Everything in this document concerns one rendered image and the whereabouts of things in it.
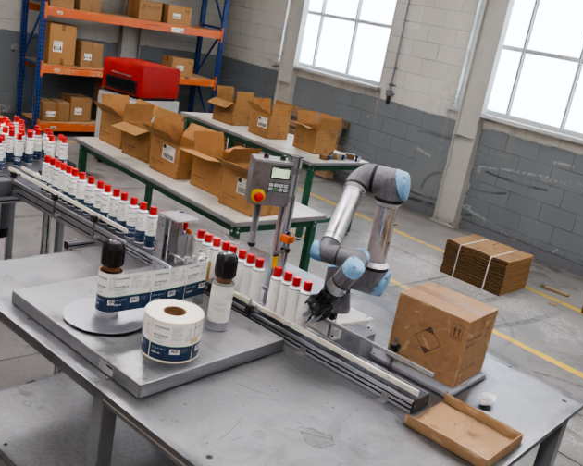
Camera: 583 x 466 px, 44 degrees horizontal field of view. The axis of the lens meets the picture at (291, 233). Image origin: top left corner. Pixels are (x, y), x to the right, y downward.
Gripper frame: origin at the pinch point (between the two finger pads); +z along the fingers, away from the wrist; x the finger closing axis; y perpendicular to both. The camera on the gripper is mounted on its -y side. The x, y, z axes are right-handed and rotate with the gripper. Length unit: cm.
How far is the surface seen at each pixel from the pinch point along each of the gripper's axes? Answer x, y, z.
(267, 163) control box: -59, -3, -27
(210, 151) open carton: -193, -141, 101
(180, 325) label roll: -10, 60, -4
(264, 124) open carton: -303, -335, 176
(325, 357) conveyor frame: 16.4, 5.4, -0.7
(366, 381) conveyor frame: 33.7, 5.8, -10.6
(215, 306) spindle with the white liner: -19.0, 32.4, 6.1
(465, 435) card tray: 68, 1, -27
